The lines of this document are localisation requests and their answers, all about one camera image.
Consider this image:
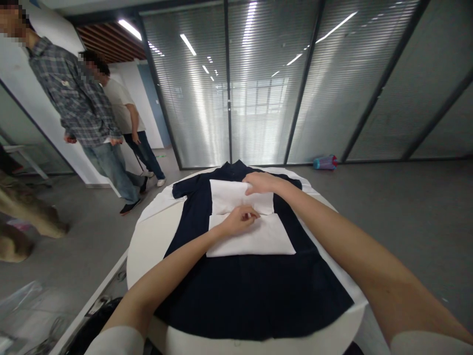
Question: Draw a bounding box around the dark navy shirt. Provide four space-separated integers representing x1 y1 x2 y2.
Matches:
153 159 356 342

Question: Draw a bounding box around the person's left hand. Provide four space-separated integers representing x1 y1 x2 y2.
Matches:
225 205 261 238

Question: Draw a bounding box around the clear plastic bag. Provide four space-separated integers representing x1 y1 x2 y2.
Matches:
0 280 51 355

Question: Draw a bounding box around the person's right hand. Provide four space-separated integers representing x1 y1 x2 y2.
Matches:
242 171 287 197

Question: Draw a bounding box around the colourful woven basket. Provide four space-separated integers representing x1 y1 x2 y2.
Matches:
313 154 338 172

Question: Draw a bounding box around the glass partition with blinds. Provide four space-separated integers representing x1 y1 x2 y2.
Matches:
138 0 473 172

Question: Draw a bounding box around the white garment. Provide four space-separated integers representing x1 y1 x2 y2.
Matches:
205 178 297 259

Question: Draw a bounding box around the black bag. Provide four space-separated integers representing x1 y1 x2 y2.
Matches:
69 295 125 355

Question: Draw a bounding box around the white low shelf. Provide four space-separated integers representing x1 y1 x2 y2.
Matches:
55 253 130 355

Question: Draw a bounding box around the white side table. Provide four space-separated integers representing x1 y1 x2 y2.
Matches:
0 144 51 182

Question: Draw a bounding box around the beige fuzzy fabric heap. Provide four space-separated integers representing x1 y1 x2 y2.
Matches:
0 169 70 264

